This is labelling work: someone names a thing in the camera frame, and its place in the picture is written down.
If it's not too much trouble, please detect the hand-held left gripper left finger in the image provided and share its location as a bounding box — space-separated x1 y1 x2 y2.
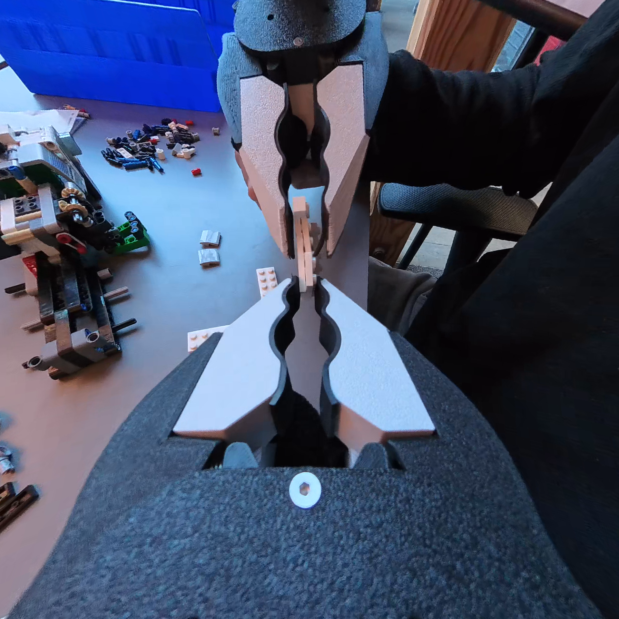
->
173 277 300 456

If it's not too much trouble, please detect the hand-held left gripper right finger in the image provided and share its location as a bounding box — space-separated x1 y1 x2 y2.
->
314 279 436 461

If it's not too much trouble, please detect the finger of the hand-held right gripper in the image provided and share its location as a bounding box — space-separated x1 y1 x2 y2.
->
314 62 372 257
239 77 297 259

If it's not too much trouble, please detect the white blue lego assembly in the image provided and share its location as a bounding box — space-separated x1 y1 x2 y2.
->
295 215 321 294

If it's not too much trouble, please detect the short white lego plate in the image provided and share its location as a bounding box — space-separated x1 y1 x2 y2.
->
188 325 228 352

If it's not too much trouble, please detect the pile of small lego pins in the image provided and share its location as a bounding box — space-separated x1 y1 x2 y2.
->
101 117 201 173

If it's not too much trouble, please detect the green black lego subassembly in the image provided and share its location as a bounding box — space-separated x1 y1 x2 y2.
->
113 210 150 253

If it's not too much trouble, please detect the partly built lego truck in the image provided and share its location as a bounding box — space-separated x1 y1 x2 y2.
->
0 123 151 380

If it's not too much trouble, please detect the person's right hand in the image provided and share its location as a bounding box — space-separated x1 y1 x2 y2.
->
235 150 264 210

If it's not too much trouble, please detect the person's leg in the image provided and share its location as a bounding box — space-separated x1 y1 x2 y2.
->
368 256 437 335

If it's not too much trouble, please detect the person's torso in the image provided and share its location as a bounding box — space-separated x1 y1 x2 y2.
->
404 0 619 619

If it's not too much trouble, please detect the blue storage bin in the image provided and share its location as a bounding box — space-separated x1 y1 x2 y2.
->
0 0 238 113

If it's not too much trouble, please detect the instruction booklet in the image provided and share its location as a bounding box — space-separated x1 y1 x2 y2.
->
0 109 80 134

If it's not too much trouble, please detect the wooden post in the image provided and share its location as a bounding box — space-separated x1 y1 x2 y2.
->
370 0 518 266

